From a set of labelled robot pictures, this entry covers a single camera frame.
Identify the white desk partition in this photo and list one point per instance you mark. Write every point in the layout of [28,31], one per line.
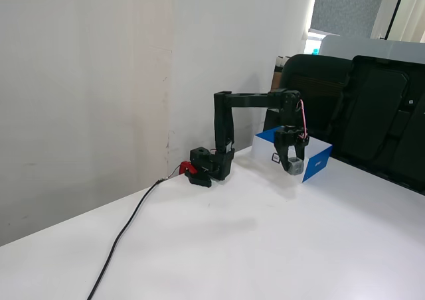
[365,47]

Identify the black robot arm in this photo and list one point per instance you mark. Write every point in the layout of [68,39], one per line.
[222,124]

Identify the black mesh office chair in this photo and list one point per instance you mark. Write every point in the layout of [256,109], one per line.
[315,81]

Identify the blue bottle cap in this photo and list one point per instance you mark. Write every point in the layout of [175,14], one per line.
[315,51]

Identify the black glossy chair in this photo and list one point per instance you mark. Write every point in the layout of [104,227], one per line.
[375,114]

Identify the blue and white cardboard box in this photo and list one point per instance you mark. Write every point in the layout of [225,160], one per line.
[318,162]

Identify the beige curtain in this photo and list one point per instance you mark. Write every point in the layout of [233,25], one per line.
[415,14]

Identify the red table clamp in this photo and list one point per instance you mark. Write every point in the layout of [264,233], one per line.
[184,167]

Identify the grey roller blind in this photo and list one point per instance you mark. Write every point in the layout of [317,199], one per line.
[348,8]

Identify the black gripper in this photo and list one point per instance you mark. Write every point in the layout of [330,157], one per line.
[287,137]

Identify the gray cube block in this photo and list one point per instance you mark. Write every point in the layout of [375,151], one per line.
[295,167]

